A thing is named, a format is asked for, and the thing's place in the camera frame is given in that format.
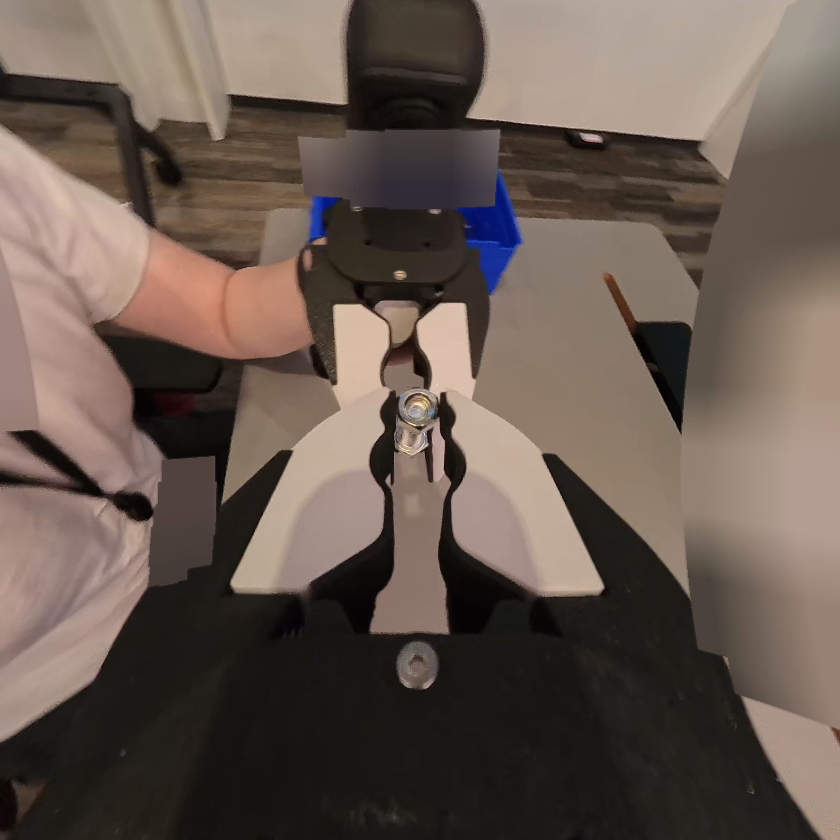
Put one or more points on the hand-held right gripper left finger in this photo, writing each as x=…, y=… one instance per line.
x=309, y=525

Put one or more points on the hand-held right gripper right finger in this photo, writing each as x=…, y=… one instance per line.
x=525, y=525

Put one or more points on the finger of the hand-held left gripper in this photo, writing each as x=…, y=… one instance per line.
x=449, y=348
x=357, y=355

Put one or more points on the silver hex bolt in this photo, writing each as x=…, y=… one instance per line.
x=418, y=410

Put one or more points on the silver hex nut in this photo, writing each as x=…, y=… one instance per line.
x=418, y=444

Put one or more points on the blue plastic bin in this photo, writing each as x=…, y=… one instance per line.
x=496, y=243

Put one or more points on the person's left forearm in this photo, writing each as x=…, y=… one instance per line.
x=210, y=302

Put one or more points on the black phone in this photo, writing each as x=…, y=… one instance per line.
x=663, y=374

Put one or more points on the black floor box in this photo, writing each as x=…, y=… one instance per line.
x=587, y=138

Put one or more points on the black screen stand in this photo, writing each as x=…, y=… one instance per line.
x=125, y=131

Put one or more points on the white board stand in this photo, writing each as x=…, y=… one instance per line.
x=801, y=775

